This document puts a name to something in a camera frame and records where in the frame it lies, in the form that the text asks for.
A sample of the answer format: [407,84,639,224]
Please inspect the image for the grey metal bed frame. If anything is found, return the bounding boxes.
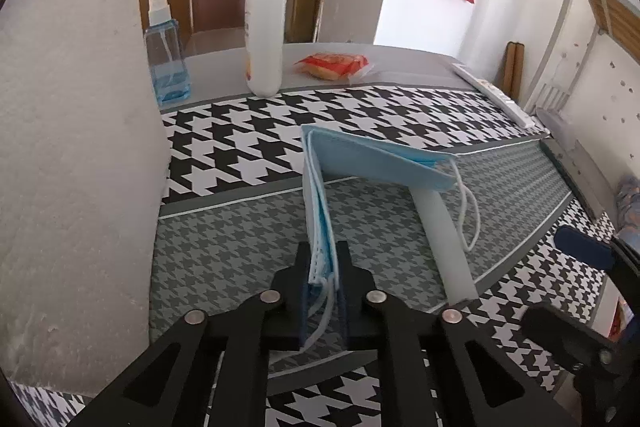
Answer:
[529,0,640,219]

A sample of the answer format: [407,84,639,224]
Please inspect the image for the white plastic tube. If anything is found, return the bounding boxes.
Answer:
[411,186,479,304]

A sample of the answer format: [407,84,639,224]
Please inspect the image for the stack of blue face masks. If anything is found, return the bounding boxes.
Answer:
[299,123,482,354]

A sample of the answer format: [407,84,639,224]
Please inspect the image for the blue spray bottle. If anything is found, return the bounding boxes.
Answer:
[143,0,192,108]

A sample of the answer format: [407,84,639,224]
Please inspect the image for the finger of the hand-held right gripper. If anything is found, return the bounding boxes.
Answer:
[520,304,623,360]
[555,226,640,275]

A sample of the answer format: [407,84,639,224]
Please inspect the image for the white foam box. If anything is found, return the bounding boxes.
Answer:
[0,0,172,401]

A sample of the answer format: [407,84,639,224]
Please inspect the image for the white pump bottle red cap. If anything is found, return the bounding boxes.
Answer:
[244,0,291,98]

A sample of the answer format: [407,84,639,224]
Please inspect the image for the red snack packet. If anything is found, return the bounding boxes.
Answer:
[293,52,376,84]

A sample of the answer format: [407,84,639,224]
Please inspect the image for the white power strip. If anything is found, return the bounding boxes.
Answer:
[451,62,539,128]

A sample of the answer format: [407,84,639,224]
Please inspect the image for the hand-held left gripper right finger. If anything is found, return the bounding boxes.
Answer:
[335,241,566,427]

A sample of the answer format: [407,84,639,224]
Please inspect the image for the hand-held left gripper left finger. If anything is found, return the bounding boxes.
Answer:
[65,241,313,427]

